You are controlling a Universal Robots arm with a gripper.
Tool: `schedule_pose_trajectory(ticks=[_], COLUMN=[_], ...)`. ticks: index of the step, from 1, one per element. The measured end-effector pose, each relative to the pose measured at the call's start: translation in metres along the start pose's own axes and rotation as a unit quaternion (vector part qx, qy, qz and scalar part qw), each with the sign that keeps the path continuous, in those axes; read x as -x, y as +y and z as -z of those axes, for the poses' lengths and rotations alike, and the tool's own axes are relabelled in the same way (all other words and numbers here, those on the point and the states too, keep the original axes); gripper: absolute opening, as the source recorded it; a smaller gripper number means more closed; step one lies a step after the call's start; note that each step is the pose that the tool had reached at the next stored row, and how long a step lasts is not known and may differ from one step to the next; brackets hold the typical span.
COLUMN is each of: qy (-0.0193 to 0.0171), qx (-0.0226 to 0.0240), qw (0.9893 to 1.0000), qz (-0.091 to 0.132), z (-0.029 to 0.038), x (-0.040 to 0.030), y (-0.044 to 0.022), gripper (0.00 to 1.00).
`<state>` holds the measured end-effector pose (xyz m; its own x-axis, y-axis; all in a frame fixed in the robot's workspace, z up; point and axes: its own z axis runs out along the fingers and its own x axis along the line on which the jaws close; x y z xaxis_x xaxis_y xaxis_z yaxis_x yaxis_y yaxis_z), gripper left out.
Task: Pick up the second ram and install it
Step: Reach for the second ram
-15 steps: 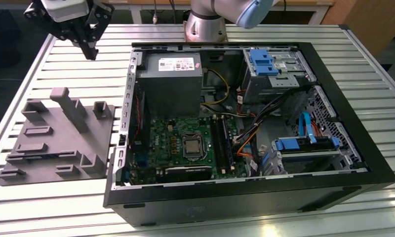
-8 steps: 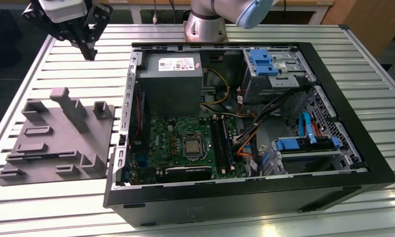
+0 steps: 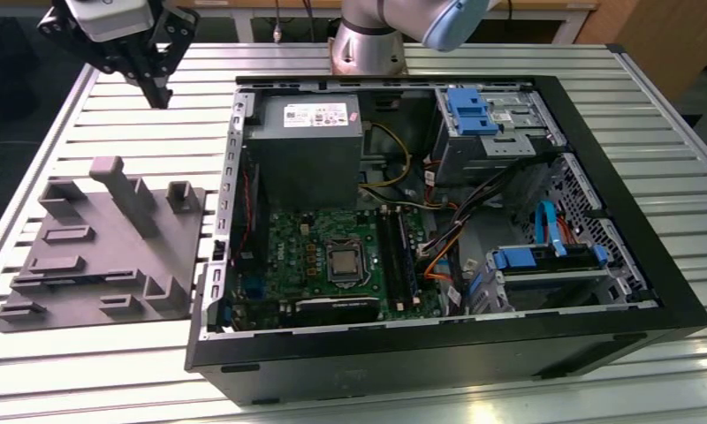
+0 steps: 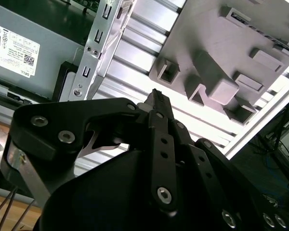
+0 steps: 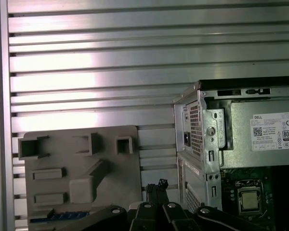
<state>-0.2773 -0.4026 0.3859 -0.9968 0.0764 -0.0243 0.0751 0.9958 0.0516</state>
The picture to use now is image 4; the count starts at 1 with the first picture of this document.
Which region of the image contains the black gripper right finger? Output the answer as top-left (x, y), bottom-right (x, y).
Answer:
top-left (158, 91), bottom-right (289, 231)

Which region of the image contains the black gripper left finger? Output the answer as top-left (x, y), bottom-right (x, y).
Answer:
top-left (0, 88), bottom-right (179, 216)

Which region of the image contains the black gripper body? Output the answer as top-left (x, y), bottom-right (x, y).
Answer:
top-left (38, 149), bottom-right (232, 231)

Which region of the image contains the RAM stick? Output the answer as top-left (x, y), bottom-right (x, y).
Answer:
top-left (230, 12), bottom-right (289, 57)

